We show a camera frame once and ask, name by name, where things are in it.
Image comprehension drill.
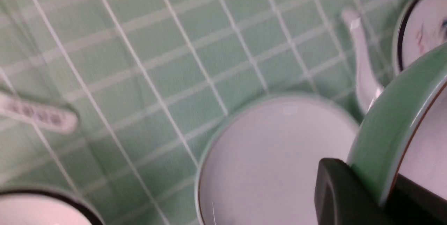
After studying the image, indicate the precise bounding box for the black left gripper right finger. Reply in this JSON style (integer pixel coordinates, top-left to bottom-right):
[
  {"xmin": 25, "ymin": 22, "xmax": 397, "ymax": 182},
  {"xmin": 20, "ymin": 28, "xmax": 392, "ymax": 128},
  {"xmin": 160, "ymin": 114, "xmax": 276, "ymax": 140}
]
[{"xmin": 386, "ymin": 174, "xmax": 447, "ymax": 225}]

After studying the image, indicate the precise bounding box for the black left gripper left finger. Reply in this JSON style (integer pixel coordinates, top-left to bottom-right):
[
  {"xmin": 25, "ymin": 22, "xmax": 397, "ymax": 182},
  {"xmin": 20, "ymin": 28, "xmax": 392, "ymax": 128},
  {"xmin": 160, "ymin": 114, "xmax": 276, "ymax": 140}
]
[{"xmin": 314, "ymin": 158, "xmax": 394, "ymax": 225}]

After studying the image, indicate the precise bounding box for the pale green cup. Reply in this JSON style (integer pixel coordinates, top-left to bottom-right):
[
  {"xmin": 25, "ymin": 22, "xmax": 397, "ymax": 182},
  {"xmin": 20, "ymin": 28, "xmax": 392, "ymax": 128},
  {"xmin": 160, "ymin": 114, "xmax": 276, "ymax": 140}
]
[{"xmin": 347, "ymin": 44, "xmax": 447, "ymax": 206}]

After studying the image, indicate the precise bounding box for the plain white spoon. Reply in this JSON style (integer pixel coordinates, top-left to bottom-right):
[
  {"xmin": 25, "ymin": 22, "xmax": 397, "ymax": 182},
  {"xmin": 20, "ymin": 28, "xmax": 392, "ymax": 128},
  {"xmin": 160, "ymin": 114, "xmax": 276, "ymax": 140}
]
[{"xmin": 340, "ymin": 7, "xmax": 384, "ymax": 115}]

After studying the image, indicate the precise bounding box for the black rimmed cartoon plate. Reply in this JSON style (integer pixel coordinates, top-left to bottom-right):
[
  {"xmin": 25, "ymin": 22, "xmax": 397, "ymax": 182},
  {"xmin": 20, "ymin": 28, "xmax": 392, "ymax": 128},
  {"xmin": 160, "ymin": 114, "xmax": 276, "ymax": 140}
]
[{"xmin": 391, "ymin": 0, "xmax": 447, "ymax": 76}]

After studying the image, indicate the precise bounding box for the pale green plate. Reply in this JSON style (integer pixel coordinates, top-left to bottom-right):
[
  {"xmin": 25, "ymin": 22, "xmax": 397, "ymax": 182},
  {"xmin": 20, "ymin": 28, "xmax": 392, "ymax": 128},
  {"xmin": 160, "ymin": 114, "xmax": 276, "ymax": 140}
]
[{"xmin": 194, "ymin": 93, "xmax": 359, "ymax": 225}]

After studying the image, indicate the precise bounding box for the green checkered tablecloth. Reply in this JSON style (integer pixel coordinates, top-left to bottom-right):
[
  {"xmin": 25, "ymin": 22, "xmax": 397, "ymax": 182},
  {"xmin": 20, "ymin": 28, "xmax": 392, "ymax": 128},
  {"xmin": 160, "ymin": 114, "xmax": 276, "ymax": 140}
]
[{"xmin": 0, "ymin": 0, "xmax": 407, "ymax": 225}]

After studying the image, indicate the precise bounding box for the black rimmed white bowl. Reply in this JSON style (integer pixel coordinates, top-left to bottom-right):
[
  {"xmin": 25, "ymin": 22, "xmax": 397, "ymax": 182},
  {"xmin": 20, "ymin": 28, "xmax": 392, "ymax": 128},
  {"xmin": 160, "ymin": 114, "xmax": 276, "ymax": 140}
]
[{"xmin": 0, "ymin": 189, "xmax": 105, "ymax": 225}]

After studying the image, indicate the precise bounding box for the white spoon with printed handle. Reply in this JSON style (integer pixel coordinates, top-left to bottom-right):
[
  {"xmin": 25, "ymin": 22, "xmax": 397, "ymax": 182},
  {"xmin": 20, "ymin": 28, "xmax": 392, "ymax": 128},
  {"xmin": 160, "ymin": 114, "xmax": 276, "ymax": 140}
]
[{"xmin": 0, "ymin": 91, "xmax": 80, "ymax": 134}]

